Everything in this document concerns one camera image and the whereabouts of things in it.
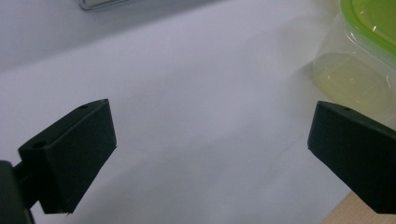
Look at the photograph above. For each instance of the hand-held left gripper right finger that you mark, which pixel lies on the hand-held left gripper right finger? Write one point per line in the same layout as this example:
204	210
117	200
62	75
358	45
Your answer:
358	149

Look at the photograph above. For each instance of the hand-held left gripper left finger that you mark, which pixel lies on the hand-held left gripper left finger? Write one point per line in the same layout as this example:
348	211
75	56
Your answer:
71	152

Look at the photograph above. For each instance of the rectangular clear container green lid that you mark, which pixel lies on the rectangular clear container green lid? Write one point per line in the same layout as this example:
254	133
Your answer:
358	62

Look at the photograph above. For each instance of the light grey table mat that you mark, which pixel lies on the light grey table mat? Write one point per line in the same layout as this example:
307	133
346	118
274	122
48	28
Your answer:
193	93

